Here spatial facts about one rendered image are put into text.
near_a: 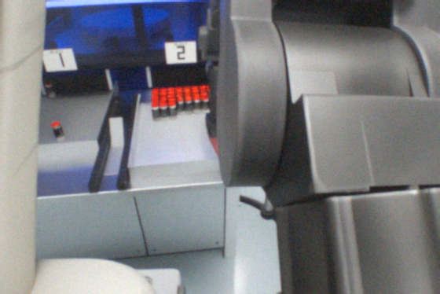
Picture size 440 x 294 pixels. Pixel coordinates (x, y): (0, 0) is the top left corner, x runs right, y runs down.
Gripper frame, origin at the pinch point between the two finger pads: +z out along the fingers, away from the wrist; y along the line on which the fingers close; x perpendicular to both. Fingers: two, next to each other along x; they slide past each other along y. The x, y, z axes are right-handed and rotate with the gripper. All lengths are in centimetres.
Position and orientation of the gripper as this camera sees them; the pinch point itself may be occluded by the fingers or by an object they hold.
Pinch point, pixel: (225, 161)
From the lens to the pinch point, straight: 63.2
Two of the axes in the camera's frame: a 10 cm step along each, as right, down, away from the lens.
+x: -9.9, 0.9, -1.2
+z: 0.2, 9.0, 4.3
